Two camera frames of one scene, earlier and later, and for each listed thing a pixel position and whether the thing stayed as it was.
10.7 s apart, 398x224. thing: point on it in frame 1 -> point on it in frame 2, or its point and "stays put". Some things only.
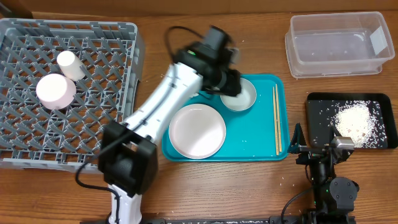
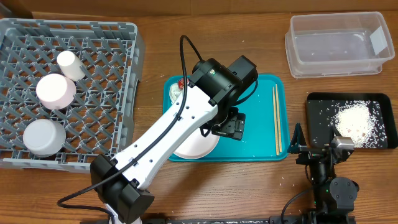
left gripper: [232, 83] -> [234, 128]
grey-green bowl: [243, 101] -> [44, 137]
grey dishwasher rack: [33, 137] stays put
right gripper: [310, 153] stays put
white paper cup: [70, 65] stays put
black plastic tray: [368, 118] stays put
